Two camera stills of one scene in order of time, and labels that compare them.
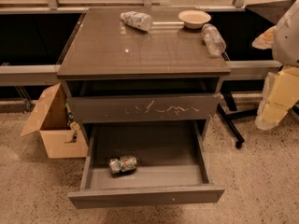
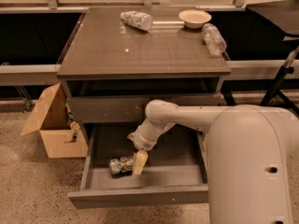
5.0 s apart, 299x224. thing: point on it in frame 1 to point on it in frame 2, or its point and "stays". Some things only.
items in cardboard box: x=73 y=125 stays
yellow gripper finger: x=280 y=92 to x=145 y=137
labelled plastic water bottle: x=139 y=21 stays
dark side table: x=270 y=10 stays
